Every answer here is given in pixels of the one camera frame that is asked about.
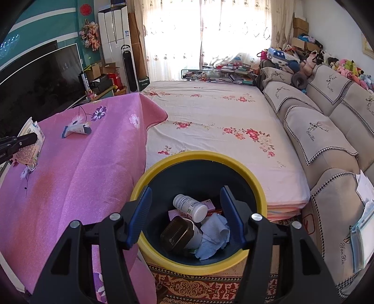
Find pink floral blanket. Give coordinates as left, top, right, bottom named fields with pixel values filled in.
left=0, top=93, right=168, bottom=304

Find large beige embroidered sofa cushion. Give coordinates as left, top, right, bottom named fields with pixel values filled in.
left=283, top=105, right=359, bottom=166

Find beige sofa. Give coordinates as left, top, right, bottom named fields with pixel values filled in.
left=259, top=63, right=374, bottom=299

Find cluttered glass table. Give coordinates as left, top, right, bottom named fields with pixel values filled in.
left=181, top=66, right=258, bottom=85

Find white floral bed sheet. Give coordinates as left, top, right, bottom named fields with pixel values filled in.
left=140, top=80, right=311, bottom=215

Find pink box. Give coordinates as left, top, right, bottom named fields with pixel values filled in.
left=200, top=199, right=225, bottom=215

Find blue tissue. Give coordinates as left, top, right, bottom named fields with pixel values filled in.
left=194, top=213, right=231, bottom=261

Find artificial flower bunch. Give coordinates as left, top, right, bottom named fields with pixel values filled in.
left=79, top=20, right=101, bottom=51

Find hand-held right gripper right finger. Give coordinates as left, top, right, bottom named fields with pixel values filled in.
left=220, top=185, right=341, bottom=304

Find white paper stack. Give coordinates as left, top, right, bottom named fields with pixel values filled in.
left=355, top=170, right=374, bottom=205

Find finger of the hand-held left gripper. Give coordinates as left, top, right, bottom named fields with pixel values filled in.
left=0, top=133, right=40, bottom=163

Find yellow rimmed dark bin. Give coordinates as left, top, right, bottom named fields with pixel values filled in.
left=129, top=150, right=267, bottom=275

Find framed wall picture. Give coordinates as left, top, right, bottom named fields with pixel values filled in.
left=361, top=32, right=374, bottom=56

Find pile of plush toys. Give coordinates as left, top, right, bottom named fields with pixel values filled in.
left=321, top=50, right=374, bottom=92

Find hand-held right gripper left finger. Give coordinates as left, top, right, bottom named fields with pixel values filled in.
left=29, top=185, right=153, bottom=304

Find clear blue document pouch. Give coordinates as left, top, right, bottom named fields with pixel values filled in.
left=349, top=202, right=374, bottom=274

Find black white tower fan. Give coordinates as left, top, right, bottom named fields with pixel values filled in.
left=121, top=44, right=139, bottom=93

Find blue star print bag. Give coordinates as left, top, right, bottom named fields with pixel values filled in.
left=267, top=47, right=301, bottom=72

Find jar with brown lid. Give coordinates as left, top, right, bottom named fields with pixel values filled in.
left=160, top=217, right=203, bottom=254

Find pink plush toy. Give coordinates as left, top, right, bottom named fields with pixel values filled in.
left=301, top=51, right=319, bottom=73

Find stacked cardboard boxes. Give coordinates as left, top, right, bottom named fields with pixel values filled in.
left=292, top=18, right=322, bottom=53

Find open cardboard boxes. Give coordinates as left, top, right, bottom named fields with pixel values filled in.
left=85, top=62, right=120, bottom=81

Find small beige embroidered sofa cushion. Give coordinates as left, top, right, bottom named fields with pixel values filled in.
left=262, top=80, right=323, bottom=114

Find black flat television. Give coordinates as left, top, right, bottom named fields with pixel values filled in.
left=0, top=40, right=86, bottom=129

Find white paper noodle bowl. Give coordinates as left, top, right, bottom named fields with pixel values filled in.
left=12, top=117, right=46, bottom=172

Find grey neck pillow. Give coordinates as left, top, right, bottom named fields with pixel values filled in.
left=292, top=72, right=308, bottom=90

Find cardboard box red print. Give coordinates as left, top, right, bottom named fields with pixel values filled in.
left=301, top=212, right=316, bottom=234

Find red patterned carpet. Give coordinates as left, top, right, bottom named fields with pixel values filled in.
left=144, top=257, right=281, bottom=304

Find small white blue tube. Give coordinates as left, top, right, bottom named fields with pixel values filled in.
left=61, top=122, right=92, bottom=139

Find white pill bottle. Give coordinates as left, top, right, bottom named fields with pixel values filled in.
left=172, top=194, right=209, bottom=223

